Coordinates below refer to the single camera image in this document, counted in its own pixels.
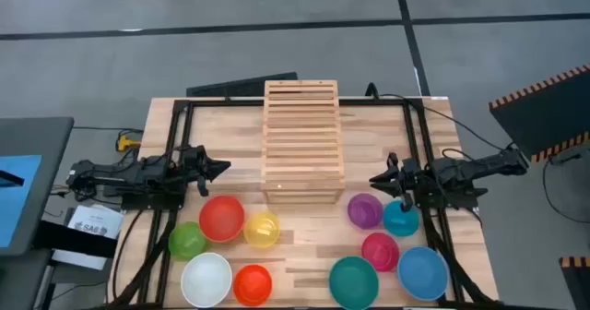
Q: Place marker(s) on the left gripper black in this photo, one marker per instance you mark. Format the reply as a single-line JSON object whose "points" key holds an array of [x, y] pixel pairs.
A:
{"points": [[191, 164]]}

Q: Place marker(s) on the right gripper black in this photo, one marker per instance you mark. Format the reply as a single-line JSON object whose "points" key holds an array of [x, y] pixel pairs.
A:
{"points": [[412, 176]]}

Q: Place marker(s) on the small purple bowl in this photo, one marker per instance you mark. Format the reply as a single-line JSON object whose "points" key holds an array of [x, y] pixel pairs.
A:
{"points": [[365, 211]]}

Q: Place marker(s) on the small cyan bowl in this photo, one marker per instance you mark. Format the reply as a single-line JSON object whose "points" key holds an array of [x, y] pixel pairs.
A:
{"points": [[400, 221]]}

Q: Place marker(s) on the large red bowl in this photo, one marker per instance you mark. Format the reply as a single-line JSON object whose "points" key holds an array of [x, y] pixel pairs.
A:
{"points": [[221, 218]]}

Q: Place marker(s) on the small yellow bowl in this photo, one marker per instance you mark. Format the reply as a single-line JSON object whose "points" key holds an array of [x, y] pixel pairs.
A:
{"points": [[262, 230]]}

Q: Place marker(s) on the small light green bowl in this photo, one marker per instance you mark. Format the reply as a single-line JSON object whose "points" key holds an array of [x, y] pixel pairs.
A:
{"points": [[186, 241]]}

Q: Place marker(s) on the large dark green bowl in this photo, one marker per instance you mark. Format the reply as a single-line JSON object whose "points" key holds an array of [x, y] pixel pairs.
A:
{"points": [[354, 283]]}

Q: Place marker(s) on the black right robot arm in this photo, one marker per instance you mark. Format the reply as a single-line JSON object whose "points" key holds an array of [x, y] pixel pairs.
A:
{"points": [[470, 169]]}

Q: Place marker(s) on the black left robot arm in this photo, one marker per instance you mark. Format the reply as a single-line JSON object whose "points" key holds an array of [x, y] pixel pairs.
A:
{"points": [[120, 171]]}

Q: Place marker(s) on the slatted wooden shelf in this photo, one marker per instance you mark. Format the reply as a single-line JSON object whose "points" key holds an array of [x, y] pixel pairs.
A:
{"points": [[303, 144]]}

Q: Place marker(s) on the small magenta bowl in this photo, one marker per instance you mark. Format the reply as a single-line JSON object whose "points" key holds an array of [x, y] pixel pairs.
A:
{"points": [[380, 252]]}

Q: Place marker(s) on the yellow plug connector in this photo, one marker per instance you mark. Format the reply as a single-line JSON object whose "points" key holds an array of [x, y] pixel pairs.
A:
{"points": [[125, 143]]}

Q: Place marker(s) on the large blue bowl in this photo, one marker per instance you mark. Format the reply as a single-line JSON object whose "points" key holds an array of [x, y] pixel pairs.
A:
{"points": [[423, 273]]}

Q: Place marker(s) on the large white bowl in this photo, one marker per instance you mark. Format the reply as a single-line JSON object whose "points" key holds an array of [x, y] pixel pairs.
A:
{"points": [[206, 280]]}

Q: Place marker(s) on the small orange bowl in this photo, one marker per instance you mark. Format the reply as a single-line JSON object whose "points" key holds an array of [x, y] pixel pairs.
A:
{"points": [[252, 285]]}

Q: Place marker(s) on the white printed manual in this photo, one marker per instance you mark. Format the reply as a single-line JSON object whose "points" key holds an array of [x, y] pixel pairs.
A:
{"points": [[94, 220]]}

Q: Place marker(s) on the plain white paper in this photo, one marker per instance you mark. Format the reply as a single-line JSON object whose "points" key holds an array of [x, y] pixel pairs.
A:
{"points": [[78, 259]]}

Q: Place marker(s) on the grey desk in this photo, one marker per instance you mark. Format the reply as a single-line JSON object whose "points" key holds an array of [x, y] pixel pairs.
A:
{"points": [[50, 139]]}

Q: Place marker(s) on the large black hazard-striped panel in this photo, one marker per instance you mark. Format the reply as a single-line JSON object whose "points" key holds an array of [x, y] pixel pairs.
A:
{"points": [[544, 116]]}

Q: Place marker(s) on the blue sheet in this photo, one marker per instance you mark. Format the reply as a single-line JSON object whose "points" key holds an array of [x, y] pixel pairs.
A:
{"points": [[18, 199]]}

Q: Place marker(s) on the small black hazard-striped panel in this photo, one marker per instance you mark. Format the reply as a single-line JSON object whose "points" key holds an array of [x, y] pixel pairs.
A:
{"points": [[578, 282]]}

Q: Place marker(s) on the black aluminium table frame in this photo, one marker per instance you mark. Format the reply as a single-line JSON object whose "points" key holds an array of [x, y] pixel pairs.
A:
{"points": [[239, 102]]}

